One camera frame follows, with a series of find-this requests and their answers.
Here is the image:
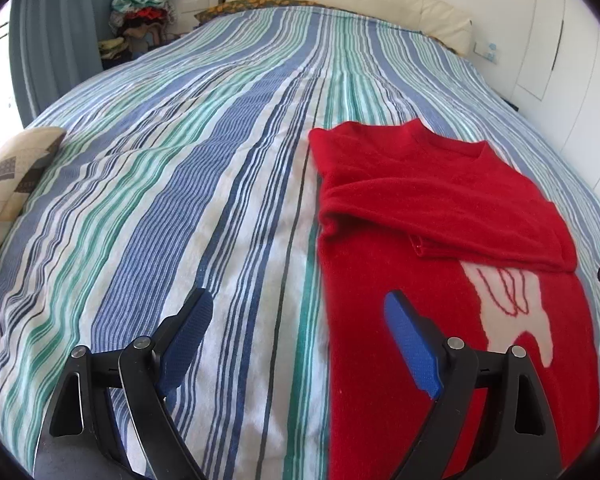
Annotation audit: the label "red knit sweater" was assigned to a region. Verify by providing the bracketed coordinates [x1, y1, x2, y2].
[309, 119, 600, 479]

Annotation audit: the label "pile of colourful clothes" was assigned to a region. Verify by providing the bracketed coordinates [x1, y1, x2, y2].
[98, 0, 176, 70]

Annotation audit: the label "white wardrobe doors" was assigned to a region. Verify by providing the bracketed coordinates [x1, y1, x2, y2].
[513, 0, 600, 199]

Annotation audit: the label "beige patterned cushion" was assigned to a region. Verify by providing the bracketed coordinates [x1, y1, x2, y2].
[0, 127, 66, 250]

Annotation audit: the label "striped blue green bedspread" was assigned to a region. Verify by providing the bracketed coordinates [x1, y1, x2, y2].
[0, 6, 600, 479]

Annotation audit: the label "teal window curtain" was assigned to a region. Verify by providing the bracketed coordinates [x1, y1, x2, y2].
[9, 0, 112, 126]

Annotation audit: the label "yellow patterned pillow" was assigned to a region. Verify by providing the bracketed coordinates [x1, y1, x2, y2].
[195, 0, 325, 25]

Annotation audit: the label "white wall socket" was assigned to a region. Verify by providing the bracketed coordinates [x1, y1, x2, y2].
[474, 41, 498, 64]

